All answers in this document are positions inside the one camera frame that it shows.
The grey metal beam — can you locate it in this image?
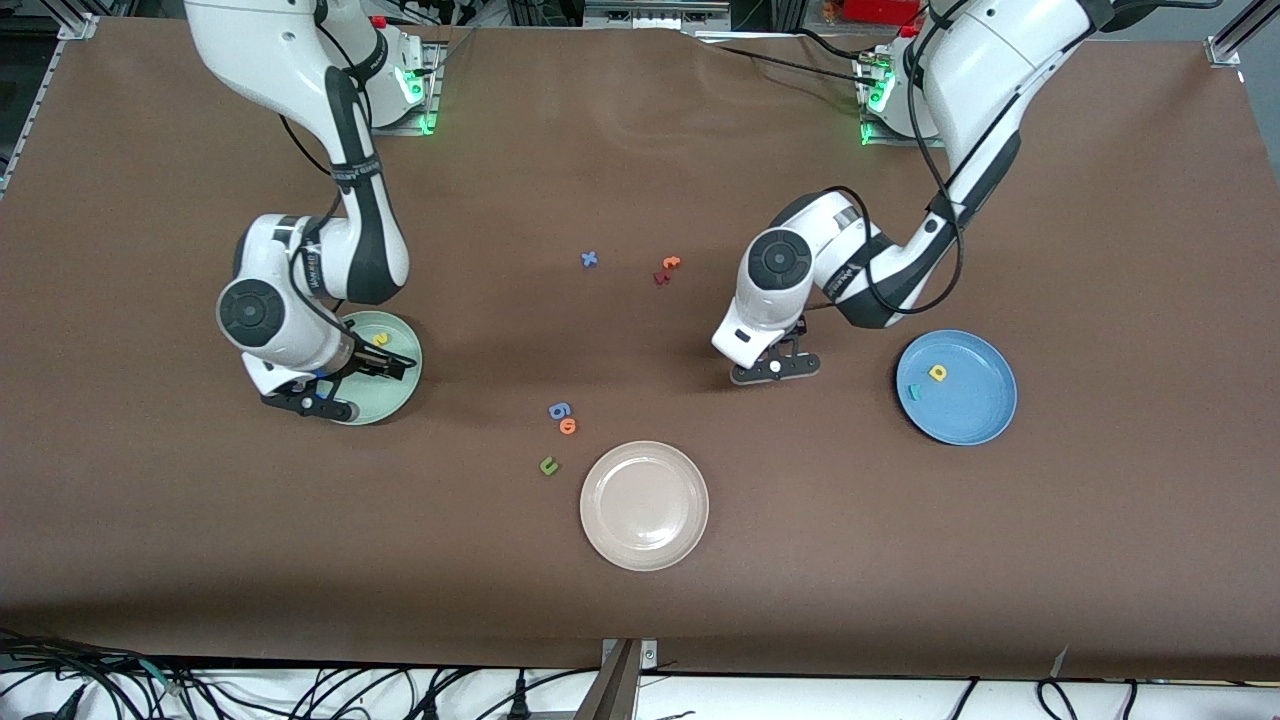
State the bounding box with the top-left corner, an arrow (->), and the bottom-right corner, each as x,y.
575,640 -> 643,720

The aluminium frame profile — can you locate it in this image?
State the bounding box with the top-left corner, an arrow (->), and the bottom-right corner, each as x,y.
55,0 -> 101,41
1205,0 -> 1280,69

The thick black cable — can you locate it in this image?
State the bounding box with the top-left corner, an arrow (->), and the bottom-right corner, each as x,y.
0,628 -> 141,691

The black cable on table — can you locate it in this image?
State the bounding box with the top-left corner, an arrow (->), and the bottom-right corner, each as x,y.
700,40 -> 866,81
795,28 -> 881,61

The blue plate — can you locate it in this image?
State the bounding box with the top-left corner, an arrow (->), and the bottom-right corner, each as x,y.
896,329 -> 1019,447

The brown table cover sheet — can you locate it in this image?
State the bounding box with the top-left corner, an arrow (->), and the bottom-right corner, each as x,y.
0,15 -> 1280,683

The beige plate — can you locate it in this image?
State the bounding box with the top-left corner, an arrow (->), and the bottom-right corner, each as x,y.
579,440 -> 710,572

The red box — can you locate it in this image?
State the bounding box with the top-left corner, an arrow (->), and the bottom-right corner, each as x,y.
840,0 -> 923,26

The black looped cable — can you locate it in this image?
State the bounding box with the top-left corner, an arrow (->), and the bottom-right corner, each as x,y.
1035,678 -> 1083,720

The light green plate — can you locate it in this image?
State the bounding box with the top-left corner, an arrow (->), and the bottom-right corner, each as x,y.
325,310 -> 424,427

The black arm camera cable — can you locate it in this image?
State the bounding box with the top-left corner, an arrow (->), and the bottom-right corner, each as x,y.
805,0 -> 1221,316
278,115 -> 419,383

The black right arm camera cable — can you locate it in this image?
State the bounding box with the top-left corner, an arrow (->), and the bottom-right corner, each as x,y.
278,115 -> 419,383

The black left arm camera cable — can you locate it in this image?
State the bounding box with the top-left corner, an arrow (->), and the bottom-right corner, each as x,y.
805,0 -> 1221,316

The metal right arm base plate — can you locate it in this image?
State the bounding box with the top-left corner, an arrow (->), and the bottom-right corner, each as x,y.
372,98 -> 441,136

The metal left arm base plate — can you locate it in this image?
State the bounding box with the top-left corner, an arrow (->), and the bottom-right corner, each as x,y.
860,118 -> 946,149

